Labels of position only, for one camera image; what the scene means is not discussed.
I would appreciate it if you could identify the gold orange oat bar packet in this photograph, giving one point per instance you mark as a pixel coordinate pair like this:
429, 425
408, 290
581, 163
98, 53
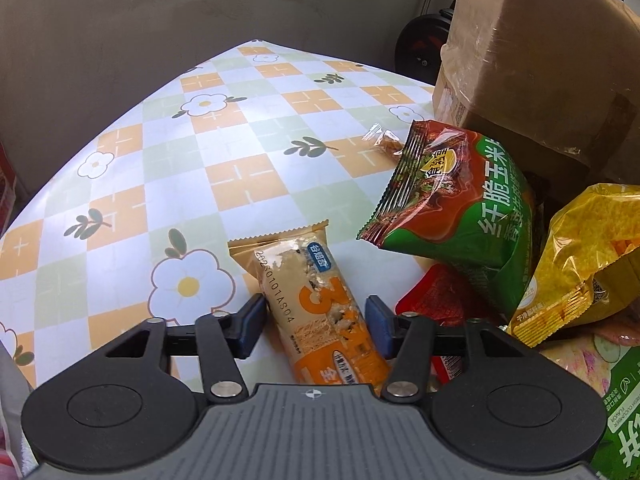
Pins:
319, 322

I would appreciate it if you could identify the small clear nut packet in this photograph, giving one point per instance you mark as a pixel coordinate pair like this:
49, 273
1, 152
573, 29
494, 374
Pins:
384, 140

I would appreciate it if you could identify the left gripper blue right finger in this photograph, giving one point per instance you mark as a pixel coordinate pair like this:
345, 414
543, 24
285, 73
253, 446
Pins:
381, 325

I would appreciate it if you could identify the green cucumber chip bag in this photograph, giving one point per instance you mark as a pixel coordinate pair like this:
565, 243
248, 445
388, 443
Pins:
613, 371

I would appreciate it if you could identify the red green corn chip bag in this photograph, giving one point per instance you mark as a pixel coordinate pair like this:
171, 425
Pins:
457, 197

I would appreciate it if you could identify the brown cardboard box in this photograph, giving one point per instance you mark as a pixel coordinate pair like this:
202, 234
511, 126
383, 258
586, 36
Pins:
558, 78

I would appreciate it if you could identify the floral checkered bed sheet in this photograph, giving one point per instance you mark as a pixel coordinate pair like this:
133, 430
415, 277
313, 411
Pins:
259, 139

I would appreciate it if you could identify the yellow crinkled snack bag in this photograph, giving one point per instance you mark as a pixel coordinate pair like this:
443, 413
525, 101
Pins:
589, 268

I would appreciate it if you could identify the red sauce packet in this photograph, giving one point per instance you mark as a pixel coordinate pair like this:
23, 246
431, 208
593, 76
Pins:
447, 297

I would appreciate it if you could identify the black exercise bike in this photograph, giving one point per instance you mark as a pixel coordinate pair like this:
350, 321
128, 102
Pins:
417, 50

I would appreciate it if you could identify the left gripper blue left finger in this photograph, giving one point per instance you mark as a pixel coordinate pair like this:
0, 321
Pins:
247, 326

